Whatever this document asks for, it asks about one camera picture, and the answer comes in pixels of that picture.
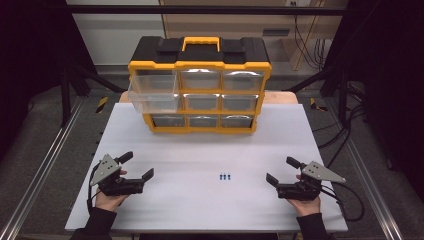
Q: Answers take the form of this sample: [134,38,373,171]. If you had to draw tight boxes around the person's left hand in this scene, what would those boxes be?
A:
[94,169,129,213]

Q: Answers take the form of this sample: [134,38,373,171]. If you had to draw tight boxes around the right hand-held gripper black cable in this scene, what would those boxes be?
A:
[319,181,366,223]

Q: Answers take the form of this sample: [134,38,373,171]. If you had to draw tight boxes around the set of closed clear drawers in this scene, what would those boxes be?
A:
[150,68,266,129]

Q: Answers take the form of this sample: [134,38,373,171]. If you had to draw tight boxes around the person's right hand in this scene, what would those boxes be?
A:
[287,174,322,218]

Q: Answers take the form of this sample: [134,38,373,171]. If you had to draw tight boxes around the aluminium frame rail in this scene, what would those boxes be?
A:
[324,98,405,240]
[0,96,86,240]

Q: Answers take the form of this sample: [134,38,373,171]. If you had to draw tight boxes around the yellow black organizer cabinet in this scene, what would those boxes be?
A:
[127,35,273,135]

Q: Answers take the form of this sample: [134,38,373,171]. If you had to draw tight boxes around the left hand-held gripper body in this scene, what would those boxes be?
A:
[89,153,145,197]

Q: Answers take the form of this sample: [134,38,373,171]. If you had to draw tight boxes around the clear plastic drawer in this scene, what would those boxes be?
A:
[127,73,181,114]

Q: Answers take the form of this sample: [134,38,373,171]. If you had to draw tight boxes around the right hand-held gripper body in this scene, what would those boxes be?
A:
[275,161,347,202]

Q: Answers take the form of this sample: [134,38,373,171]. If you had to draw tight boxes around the hanging black wall cables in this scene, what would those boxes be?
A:
[293,14,332,71]

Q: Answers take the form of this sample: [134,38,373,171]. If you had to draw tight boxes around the black floor cables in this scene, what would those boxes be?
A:
[313,83,368,168]

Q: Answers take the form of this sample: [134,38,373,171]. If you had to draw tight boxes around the left hand-held gripper black cable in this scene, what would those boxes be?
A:
[86,163,102,214]

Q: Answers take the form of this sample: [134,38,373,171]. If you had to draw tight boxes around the black horizontal frame bar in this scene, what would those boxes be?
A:
[66,4,348,16]

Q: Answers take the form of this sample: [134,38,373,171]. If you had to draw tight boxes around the white wall outlet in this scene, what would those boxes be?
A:
[285,0,312,8]

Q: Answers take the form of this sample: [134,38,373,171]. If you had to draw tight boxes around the black metal stand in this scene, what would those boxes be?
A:
[59,61,128,128]
[286,64,350,127]

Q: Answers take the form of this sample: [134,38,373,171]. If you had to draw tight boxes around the black curtain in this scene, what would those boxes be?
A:
[324,0,424,194]
[0,0,98,161]

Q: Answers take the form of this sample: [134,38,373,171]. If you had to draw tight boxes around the hand-held gripper black cable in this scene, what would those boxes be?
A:
[319,181,366,223]
[86,163,102,214]

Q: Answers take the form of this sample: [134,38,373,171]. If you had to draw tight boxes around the yellow black striped tape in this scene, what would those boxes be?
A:
[95,96,110,115]
[309,97,329,113]

